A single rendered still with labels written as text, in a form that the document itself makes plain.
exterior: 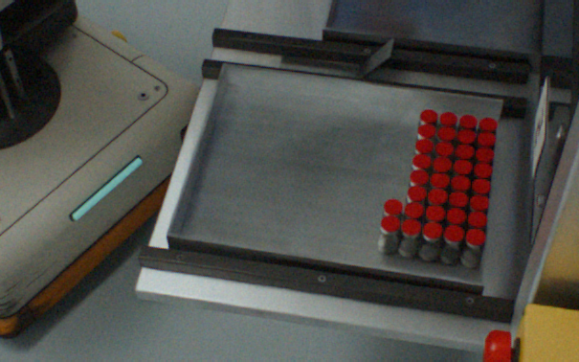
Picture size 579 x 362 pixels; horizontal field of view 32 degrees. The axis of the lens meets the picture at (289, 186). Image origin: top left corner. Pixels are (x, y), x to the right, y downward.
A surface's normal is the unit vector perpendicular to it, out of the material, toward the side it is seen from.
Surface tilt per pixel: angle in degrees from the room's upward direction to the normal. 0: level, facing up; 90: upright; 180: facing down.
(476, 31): 0
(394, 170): 0
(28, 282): 90
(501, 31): 0
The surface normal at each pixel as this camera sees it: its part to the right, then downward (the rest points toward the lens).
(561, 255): -0.18, 0.79
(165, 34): -0.02, -0.60
